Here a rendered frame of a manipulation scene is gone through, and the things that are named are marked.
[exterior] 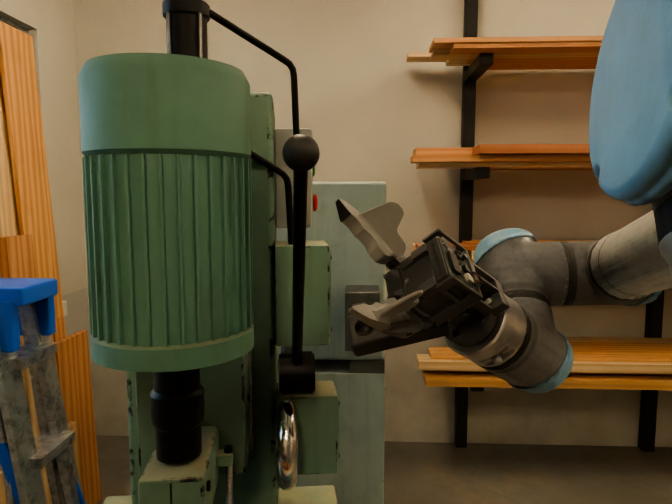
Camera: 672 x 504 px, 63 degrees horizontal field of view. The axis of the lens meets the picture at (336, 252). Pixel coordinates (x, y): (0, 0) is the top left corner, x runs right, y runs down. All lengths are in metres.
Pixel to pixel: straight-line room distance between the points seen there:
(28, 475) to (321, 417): 0.91
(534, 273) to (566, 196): 2.37
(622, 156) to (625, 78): 0.03
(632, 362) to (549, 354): 2.17
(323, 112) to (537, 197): 1.22
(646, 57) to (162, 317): 0.46
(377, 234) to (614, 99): 0.38
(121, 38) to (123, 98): 2.75
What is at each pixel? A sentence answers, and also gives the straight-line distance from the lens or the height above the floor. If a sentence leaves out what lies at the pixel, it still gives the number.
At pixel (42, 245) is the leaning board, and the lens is 2.66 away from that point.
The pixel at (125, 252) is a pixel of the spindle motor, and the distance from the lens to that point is 0.57.
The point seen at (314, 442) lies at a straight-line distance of 0.85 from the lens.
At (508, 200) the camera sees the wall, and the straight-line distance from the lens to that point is 3.05.
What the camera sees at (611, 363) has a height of 0.61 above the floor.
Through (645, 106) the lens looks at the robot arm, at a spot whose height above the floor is 1.41.
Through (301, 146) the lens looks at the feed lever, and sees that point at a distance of 0.50.
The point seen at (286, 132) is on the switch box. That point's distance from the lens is 0.90.
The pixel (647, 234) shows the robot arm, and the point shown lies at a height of 1.33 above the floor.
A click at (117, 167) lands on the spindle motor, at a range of 0.57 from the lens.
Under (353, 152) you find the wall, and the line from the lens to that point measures 2.95.
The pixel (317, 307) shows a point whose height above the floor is 1.21.
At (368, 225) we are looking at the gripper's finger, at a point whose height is 1.34.
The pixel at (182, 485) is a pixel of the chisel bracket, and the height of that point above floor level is 1.06.
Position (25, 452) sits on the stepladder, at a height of 0.77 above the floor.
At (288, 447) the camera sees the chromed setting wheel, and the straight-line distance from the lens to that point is 0.77.
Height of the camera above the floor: 1.37
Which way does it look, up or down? 6 degrees down
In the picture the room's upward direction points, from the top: straight up
